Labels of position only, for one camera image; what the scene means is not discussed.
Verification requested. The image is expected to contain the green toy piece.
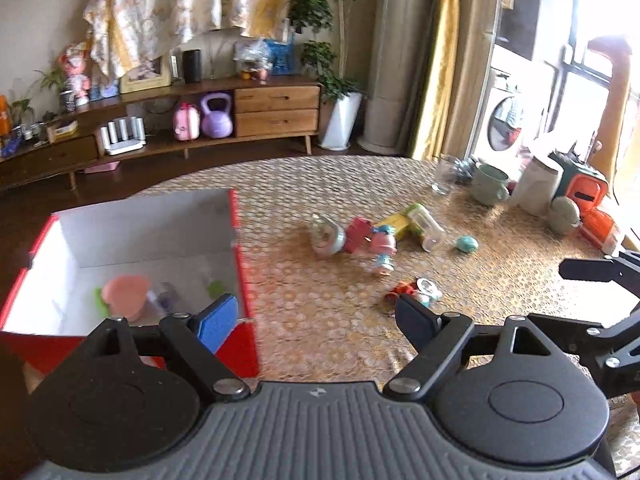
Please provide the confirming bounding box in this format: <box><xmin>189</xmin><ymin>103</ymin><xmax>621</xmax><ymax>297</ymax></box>
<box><xmin>206</xmin><ymin>280</ymin><xmax>227</xmax><ymax>301</ymax></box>

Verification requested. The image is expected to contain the yellow box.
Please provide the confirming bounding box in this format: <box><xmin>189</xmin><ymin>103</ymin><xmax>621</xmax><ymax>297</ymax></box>
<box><xmin>375</xmin><ymin>212</ymin><xmax>411</xmax><ymax>240</ymax></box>

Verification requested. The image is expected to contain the yellow curtain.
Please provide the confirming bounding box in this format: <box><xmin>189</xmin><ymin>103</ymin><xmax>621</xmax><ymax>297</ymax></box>
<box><xmin>409</xmin><ymin>0</ymin><xmax>501</xmax><ymax>160</ymax></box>

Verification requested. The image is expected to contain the white cylindrical canister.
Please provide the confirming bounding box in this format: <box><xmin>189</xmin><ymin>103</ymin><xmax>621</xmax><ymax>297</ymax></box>
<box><xmin>508</xmin><ymin>155</ymin><xmax>564</xmax><ymax>217</ymax></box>

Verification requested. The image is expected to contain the pink doll figurine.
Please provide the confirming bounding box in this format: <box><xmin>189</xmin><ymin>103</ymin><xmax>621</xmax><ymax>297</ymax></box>
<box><xmin>58</xmin><ymin>41</ymin><xmax>91</xmax><ymax>106</ymax></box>

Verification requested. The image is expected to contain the blue white rabbit toy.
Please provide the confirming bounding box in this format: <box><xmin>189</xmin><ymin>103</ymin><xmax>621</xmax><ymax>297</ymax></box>
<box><xmin>370</xmin><ymin>224</ymin><xmax>397</xmax><ymax>275</ymax></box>

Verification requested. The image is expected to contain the long wooden tv console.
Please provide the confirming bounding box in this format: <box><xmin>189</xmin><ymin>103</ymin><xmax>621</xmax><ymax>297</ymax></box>
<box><xmin>1</xmin><ymin>76</ymin><xmax>321</xmax><ymax>190</ymax></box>

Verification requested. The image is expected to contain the plastic bag of fruit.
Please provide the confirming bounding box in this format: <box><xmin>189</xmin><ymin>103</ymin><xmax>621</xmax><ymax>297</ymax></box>
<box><xmin>233</xmin><ymin>38</ymin><xmax>272</xmax><ymax>84</ymax></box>

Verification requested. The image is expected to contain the clear jar green label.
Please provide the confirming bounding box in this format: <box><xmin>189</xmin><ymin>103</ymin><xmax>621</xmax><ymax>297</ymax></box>
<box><xmin>404</xmin><ymin>203</ymin><xmax>445</xmax><ymax>252</ymax></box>

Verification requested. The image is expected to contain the white wifi router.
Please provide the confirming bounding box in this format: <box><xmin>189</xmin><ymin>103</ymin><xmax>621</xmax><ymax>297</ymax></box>
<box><xmin>100</xmin><ymin>116</ymin><xmax>146</xmax><ymax>156</ymax></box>

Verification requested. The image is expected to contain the black smart speaker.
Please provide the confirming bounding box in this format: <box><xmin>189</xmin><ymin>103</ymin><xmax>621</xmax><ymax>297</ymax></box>
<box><xmin>182</xmin><ymin>49</ymin><xmax>202</xmax><ymax>84</ymax></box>

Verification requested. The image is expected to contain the tall green potted plant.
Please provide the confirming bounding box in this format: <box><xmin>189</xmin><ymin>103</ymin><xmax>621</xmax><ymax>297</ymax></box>
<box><xmin>288</xmin><ymin>0</ymin><xmax>363</xmax><ymax>152</ymax></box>

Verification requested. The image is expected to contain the green ceramic mug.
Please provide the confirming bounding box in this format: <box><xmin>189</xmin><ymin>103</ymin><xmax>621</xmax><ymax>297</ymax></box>
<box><xmin>471</xmin><ymin>162</ymin><xmax>510</xmax><ymax>207</ymax></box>

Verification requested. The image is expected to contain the red cardboard box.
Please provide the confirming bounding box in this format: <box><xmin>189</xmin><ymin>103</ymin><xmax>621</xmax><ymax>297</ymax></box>
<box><xmin>1</xmin><ymin>190</ymin><xmax>259</xmax><ymax>378</ymax></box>

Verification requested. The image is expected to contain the wooden picture frame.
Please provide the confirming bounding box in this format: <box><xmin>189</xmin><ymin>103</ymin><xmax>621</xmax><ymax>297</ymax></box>
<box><xmin>119</xmin><ymin>55</ymin><xmax>171</xmax><ymax>94</ymax></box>

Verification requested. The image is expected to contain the floral hanging cloth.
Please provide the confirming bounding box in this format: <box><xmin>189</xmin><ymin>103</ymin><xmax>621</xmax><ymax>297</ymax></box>
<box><xmin>84</xmin><ymin>0</ymin><xmax>290</xmax><ymax>80</ymax></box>

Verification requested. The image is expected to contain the washing machine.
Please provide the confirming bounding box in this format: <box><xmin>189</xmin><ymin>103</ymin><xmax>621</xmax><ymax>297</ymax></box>
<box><xmin>471</xmin><ymin>67</ymin><xmax>534</xmax><ymax>177</ymax></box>

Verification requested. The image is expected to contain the small tin can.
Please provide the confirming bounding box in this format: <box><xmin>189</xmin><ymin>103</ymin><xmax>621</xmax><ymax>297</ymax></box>
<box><xmin>414</xmin><ymin>278</ymin><xmax>442</xmax><ymax>308</ymax></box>

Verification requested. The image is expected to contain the small teal ball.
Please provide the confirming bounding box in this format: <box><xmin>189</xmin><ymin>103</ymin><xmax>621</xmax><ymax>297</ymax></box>
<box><xmin>456</xmin><ymin>235</ymin><xmax>480</xmax><ymax>254</ymax></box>

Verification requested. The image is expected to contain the pink bowl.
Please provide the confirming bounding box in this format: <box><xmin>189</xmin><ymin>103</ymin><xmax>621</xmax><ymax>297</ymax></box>
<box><xmin>101</xmin><ymin>275</ymin><xmax>150</xmax><ymax>322</ymax></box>

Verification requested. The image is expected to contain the white standing air conditioner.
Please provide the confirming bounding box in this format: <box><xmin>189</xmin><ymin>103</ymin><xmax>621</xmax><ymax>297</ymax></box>
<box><xmin>358</xmin><ymin>0</ymin><xmax>428</xmax><ymax>155</ymax></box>

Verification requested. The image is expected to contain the purple kettlebell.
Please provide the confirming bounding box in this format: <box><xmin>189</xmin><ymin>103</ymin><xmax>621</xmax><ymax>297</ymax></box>
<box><xmin>201</xmin><ymin>92</ymin><xmax>233</xmax><ymax>139</ymax></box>

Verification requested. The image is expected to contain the orange green toy box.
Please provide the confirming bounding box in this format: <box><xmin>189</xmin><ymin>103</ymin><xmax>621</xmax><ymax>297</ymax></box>
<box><xmin>549</xmin><ymin>151</ymin><xmax>608</xmax><ymax>218</ymax></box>

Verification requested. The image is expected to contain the round silver toy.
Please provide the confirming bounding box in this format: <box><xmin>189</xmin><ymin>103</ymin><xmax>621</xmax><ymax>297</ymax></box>
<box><xmin>309</xmin><ymin>214</ymin><xmax>346</xmax><ymax>258</ymax></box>

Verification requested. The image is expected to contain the pink toy case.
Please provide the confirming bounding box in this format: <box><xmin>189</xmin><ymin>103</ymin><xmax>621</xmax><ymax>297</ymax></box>
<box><xmin>174</xmin><ymin>103</ymin><xmax>201</xmax><ymax>142</ymax></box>

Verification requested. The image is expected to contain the pink binder clip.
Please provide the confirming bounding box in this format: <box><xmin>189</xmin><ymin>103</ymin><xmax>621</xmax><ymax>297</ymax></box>
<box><xmin>343</xmin><ymin>217</ymin><xmax>372</xmax><ymax>254</ymax></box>

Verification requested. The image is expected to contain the clear drinking glass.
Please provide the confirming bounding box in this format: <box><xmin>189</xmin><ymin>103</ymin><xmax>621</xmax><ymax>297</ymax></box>
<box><xmin>431</xmin><ymin>155</ymin><xmax>460</xmax><ymax>196</ymax></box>

